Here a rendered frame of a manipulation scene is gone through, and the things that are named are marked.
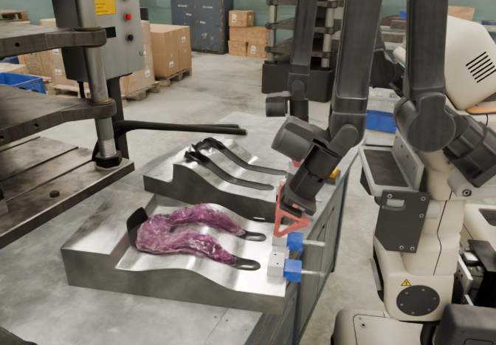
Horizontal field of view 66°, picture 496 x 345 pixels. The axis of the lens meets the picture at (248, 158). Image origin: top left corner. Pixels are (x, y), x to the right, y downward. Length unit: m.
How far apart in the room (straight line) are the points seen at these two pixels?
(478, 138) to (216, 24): 7.42
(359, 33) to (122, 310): 0.73
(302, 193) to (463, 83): 0.38
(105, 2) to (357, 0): 1.17
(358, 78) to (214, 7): 7.37
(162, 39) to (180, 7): 2.90
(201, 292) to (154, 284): 0.11
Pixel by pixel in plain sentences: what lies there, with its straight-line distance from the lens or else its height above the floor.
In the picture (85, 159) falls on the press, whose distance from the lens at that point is 1.67.
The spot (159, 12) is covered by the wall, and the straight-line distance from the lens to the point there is 9.44.
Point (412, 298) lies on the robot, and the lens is 1.11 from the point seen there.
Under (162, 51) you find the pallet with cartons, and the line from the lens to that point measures 5.62.
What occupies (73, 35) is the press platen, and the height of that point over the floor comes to 1.28.
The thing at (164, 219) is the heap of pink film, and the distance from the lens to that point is 1.02.
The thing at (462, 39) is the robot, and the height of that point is 1.36.
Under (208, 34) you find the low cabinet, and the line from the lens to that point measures 8.11.
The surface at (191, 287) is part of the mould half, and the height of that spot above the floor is 0.85.
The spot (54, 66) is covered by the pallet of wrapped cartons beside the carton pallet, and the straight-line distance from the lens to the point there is 5.60.
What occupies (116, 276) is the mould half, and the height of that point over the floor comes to 0.85.
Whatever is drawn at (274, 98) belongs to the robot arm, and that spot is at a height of 1.13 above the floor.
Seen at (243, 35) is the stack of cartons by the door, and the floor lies 0.41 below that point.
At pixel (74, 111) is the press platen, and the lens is 1.46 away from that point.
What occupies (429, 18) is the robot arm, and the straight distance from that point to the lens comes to 0.68.
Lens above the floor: 1.46
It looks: 26 degrees down
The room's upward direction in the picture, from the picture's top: 1 degrees clockwise
